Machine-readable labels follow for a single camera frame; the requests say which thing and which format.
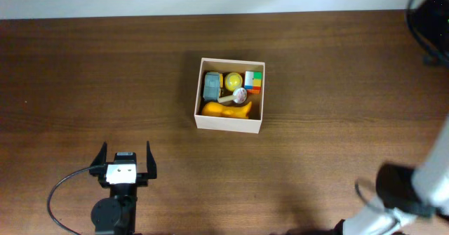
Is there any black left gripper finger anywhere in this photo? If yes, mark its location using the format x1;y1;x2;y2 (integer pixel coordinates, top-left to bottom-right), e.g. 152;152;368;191
147;141;157;180
91;142;107;166

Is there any orange rubber fish toy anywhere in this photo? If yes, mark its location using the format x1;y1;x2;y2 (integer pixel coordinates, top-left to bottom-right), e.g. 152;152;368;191
201;102;253;119

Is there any yellow grey toy truck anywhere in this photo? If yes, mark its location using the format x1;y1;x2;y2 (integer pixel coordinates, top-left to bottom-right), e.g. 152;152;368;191
203;72;223;102

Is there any white wooden paddle toy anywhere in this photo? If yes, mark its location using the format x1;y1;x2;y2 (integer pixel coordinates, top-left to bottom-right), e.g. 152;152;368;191
217;88;247;104

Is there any yellow grey ball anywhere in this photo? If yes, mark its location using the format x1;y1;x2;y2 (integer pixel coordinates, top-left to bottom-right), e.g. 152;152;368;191
224;72;243;92

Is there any colourful puzzle cube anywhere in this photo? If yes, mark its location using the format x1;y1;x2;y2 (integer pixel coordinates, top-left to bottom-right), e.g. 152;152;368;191
244;71;262;94

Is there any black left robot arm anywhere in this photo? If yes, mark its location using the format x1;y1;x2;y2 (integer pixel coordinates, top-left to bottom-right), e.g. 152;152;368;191
89;143;157;235

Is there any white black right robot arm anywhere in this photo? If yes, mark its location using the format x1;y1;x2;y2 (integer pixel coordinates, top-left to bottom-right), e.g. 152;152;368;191
331;0;448;235

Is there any pink cardboard box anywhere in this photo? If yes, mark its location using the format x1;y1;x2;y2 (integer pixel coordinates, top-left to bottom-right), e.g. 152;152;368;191
194;58;265;133

